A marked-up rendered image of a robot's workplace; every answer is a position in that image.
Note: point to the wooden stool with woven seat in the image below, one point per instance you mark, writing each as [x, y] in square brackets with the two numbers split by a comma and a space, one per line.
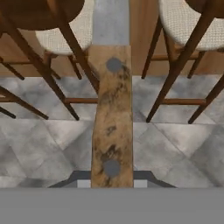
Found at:
[62, 40]
[183, 26]

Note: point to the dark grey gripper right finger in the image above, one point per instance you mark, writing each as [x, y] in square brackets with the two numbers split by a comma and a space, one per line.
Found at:
[143, 176]

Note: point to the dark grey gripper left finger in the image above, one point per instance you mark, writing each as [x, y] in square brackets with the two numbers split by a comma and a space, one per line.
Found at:
[81, 176]

